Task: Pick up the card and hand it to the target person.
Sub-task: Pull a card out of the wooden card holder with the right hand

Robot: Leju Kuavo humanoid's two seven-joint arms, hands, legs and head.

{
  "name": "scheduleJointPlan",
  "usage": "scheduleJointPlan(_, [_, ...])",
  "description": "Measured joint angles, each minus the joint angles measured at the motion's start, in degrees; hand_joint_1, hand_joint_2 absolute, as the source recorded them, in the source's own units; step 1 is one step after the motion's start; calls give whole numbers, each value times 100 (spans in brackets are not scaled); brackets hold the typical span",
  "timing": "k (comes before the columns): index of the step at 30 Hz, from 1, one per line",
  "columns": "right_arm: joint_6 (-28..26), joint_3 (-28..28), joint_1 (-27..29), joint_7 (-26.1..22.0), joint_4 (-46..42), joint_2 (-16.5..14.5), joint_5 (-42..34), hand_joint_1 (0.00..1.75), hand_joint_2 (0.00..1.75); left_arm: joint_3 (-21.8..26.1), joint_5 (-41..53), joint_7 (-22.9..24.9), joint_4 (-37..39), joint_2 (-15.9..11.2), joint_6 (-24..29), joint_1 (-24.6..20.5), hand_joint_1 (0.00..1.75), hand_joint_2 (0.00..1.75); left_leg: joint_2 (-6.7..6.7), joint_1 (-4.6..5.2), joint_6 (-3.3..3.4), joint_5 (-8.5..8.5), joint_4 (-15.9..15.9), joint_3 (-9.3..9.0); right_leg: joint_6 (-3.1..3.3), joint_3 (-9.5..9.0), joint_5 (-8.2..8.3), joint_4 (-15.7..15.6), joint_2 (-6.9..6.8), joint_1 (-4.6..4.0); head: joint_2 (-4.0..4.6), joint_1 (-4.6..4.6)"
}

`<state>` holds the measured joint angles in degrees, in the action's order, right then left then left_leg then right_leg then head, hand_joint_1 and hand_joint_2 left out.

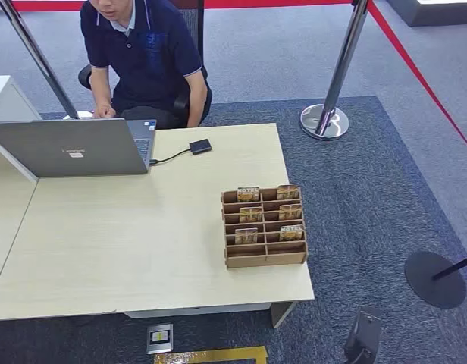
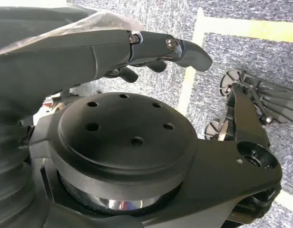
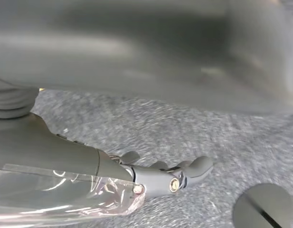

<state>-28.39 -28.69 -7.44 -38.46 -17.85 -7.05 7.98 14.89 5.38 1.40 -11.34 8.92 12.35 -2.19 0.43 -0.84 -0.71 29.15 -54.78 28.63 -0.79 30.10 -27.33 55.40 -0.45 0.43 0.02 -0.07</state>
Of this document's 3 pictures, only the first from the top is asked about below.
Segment red barrier belt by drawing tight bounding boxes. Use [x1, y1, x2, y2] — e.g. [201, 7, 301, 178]
[11, 0, 354, 12]
[367, 0, 467, 157]

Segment silver floor socket box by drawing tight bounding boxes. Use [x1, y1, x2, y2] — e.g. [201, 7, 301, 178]
[146, 323, 174, 356]

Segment person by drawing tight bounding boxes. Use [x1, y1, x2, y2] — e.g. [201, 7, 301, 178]
[79, 0, 214, 130]

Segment dark display platform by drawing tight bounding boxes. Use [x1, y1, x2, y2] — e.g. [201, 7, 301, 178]
[385, 0, 467, 27]

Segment grey laptop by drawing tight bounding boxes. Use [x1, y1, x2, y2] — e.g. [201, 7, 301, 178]
[0, 118, 158, 178]

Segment white desk divider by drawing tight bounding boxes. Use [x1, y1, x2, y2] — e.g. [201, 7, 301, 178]
[0, 136, 39, 184]

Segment gold hotel key card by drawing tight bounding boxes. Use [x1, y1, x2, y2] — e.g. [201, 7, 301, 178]
[279, 225, 305, 242]
[276, 184, 300, 201]
[234, 228, 259, 246]
[278, 203, 303, 221]
[237, 187, 260, 203]
[238, 206, 263, 224]

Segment dark blue floor rug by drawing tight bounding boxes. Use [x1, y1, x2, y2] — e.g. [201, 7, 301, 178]
[0, 95, 467, 364]

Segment white desk frame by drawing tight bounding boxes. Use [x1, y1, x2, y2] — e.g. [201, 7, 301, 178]
[123, 301, 299, 330]

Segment black reader cable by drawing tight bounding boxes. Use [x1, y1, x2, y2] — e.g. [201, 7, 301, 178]
[149, 148, 191, 167]

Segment black stanchion with round base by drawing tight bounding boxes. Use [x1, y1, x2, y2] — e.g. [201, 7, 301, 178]
[404, 251, 467, 310]

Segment person's right hand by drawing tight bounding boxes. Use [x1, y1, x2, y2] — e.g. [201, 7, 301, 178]
[92, 104, 117, 120]

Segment black office chair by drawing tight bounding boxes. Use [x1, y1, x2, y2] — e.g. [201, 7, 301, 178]
[78, 0, 210, 127]

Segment brown wooden card holder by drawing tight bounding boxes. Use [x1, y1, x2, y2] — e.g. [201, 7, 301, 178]
[220, 184, 309, 270]

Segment white cabinet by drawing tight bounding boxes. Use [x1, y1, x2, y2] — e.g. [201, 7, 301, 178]
[0, 75, 43, 123]

